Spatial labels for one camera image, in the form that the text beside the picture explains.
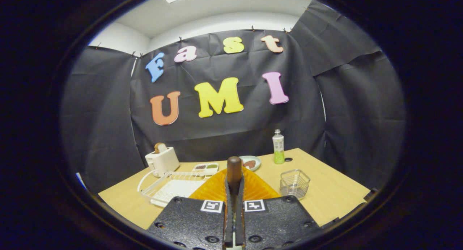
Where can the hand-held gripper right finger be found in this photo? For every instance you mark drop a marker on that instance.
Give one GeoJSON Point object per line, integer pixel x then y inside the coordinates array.
{"type": "Point", "coordinates": [278, 221]}

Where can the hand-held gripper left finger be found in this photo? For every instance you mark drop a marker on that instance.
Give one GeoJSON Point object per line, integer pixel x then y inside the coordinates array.
{"type": "Point", "coordinates": [188, 221]}

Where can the white dish rack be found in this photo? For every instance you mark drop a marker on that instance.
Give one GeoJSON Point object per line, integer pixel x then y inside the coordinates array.
{"type": "Point", "coordinates": [177, 188]}

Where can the white divided dish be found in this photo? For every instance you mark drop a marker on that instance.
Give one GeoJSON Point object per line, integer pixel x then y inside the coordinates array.
{"type": "Point", "coordinates": [205, 169]}

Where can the small green plate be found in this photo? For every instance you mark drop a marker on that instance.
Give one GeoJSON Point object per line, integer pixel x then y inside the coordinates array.
{"type": "Point", "coordinates": [257, 162]}

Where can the brown food piece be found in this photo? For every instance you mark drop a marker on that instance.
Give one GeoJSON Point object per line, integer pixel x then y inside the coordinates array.
{"type": "Point", "coordinates": [249, 164]}

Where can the white toaster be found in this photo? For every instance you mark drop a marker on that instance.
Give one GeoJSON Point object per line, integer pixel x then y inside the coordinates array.
{"type": "Point", "coordinates": [164, 161]}

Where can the green and white bottle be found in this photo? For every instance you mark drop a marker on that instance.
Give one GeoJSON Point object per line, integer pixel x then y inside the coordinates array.
{"type": "Point", "coordinates": [278, 147]}

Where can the toasted bread slice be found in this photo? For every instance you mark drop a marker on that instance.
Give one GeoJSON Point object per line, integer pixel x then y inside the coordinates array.
{"type": "Point", "coordinates": [160, 147]}

